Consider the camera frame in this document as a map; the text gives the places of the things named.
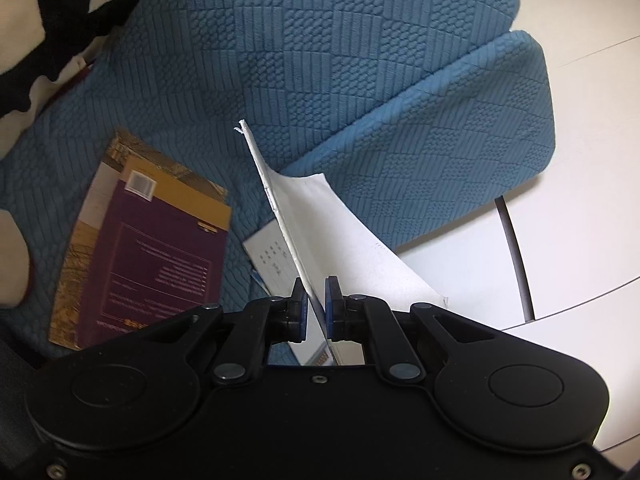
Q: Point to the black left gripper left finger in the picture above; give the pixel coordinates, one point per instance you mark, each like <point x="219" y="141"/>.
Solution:
<point x="261" y="324"/>

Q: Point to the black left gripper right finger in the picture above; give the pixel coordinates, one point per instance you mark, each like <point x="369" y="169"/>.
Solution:
<point x="368" y="321"/>

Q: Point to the white paper sheet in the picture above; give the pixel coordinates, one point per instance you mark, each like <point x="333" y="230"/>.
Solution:
<point x="325" y="238"/>

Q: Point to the purple and yellow book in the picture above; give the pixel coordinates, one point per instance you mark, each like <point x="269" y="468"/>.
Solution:
<point x="160" y="252"/>

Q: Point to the tan patterned cover book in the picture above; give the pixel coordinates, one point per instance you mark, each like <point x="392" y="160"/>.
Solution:
<point x="74" y="274"/>

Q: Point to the blue textured bedspread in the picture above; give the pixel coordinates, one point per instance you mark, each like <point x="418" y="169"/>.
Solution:
<point x="416" y="111"/>

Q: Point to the red white black blanket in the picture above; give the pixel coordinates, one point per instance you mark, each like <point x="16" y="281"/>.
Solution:
<point x="44" y="45"/>

